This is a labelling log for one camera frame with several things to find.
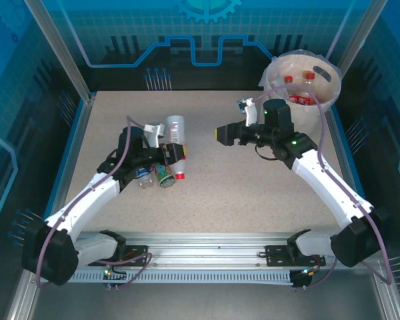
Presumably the clear bottle red cap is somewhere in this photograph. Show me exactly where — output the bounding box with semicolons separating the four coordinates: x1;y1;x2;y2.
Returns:
165;115;188;181

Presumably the blue label cola bottle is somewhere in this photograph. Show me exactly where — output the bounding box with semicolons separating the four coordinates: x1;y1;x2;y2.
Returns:
135;165;155;190

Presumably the crushed colourful soda can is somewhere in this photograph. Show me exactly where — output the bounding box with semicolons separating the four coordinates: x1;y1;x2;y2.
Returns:
154;163;177;189

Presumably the crushed cola bottle red cap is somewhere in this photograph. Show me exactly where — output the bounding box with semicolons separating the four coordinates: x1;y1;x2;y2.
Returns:
283;75;301;105

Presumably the cola bottle yellow cap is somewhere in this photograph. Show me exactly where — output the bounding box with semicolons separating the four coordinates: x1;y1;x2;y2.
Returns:
298;70;319;106

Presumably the white trash bin with liner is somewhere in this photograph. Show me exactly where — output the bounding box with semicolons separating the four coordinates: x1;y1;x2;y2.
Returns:
259;49;343;117

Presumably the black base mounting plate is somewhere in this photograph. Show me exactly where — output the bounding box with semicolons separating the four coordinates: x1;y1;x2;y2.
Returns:
264;244;327;267
118;244;150;267

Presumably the black connector box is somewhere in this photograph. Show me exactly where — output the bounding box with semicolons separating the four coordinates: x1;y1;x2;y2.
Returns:
290;266;316;291
101;265;128;291

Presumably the purple cable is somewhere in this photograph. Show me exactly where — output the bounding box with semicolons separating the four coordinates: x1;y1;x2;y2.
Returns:
251;85;395;289
35;115;153;289

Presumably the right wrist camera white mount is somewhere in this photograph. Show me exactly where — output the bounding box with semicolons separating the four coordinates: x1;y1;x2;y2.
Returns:
237;97;260;128

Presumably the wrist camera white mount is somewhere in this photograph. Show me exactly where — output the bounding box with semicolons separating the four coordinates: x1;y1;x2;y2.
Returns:
143;122;167;148
237;97;260;128

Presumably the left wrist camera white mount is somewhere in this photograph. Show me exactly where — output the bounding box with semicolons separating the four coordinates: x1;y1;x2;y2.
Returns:
143;122;167;148

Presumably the aluminium table side rail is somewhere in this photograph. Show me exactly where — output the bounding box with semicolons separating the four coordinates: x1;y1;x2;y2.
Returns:
326;108;373;214
41;95;97;227

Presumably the aluminium extrusion rail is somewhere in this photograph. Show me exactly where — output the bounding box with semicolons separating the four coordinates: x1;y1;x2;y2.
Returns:
28;231;386;271

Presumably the white slotted cable duct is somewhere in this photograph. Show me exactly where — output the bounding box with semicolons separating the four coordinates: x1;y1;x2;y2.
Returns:
66;270;295;284

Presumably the aluminium frame post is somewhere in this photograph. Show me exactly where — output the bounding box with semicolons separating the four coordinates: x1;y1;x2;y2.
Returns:
23;0;97;105
328;0;389;69

